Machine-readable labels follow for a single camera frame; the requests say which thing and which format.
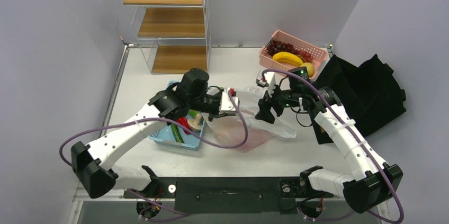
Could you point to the red pepper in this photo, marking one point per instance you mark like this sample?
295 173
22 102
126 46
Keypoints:
183 121

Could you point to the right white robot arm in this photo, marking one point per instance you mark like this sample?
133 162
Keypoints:
371 181

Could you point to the green napa cabbage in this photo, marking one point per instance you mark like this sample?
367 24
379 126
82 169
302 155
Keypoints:
193 113

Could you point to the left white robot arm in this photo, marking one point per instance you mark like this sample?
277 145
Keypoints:
94 163

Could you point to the wooden wire shelf rack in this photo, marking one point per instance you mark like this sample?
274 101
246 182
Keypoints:
174 35

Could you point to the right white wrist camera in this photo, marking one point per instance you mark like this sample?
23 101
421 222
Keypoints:
266 80

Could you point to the pink perforated plastic basket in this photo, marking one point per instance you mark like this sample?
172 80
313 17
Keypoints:
319 55

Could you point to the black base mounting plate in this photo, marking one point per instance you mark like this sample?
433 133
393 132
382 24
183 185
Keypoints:
232 194

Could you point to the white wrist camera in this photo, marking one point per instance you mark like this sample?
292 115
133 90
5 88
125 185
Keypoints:
229 102
266 80

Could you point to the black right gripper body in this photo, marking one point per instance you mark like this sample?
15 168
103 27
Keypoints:
283 99

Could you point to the dark red grapes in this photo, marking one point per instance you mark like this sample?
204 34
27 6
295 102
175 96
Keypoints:
274 46

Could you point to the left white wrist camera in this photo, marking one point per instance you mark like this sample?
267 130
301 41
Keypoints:
229 102

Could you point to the yellow banana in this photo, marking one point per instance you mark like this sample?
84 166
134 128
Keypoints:
288 58

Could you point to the blue perforated plastic basket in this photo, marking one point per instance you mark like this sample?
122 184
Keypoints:
164 137

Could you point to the black cloth bag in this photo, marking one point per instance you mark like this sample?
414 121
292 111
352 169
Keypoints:
369 92

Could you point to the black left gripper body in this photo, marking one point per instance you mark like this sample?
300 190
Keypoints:
205 103

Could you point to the green cucumber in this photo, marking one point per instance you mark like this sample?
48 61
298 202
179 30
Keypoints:
176 133

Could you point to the beige mushroom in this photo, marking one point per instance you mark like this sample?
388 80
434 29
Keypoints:
196 122

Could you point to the yellow pear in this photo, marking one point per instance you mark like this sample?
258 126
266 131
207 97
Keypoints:
310 68

